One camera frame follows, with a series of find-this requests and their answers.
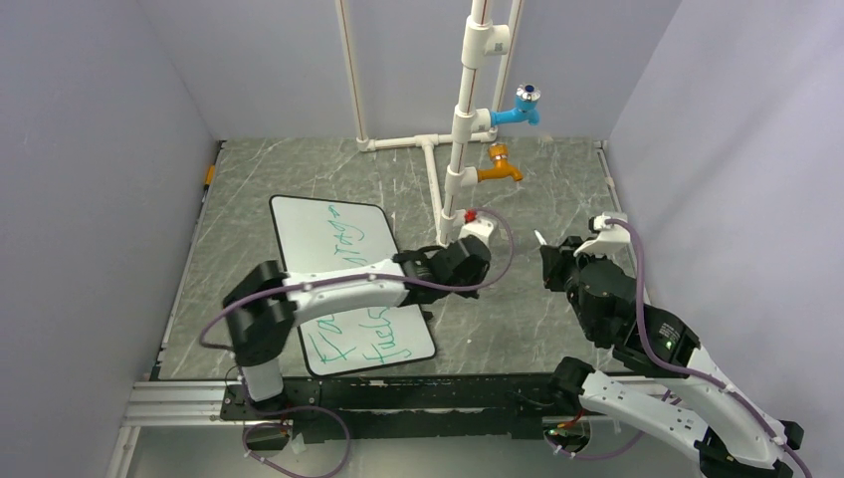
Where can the orange yellow pen by wall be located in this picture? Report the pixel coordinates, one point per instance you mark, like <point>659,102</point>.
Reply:
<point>208,178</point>

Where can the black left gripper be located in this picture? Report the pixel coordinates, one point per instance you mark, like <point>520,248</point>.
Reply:
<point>472,294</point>

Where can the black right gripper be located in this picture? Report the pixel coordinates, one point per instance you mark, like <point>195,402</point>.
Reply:
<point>555,259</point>

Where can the black framed whiteboard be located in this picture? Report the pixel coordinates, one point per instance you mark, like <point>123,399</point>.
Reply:
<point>338,255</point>

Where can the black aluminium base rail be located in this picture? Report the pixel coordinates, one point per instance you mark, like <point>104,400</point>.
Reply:
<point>518,405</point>

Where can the orange plastic faucet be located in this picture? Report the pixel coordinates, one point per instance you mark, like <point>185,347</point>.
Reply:
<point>499,155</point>

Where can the white pvc pipe frame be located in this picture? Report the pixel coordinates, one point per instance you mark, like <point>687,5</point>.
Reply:
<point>431,88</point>

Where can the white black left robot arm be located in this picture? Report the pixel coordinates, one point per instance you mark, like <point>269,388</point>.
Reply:
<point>261,311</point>

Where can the blue plastic faucet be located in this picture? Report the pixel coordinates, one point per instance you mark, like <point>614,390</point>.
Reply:
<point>524,109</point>

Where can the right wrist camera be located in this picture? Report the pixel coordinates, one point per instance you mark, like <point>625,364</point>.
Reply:
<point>609,238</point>

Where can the white green whiteboard marker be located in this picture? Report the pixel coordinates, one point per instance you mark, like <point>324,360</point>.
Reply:
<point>540,239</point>

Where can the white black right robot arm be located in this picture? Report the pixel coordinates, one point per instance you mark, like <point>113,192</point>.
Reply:
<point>714,424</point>

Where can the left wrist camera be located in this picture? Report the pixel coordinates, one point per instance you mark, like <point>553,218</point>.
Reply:
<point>477,225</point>

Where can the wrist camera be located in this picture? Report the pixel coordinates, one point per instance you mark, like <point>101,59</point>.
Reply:
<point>609,238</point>
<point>477,225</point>

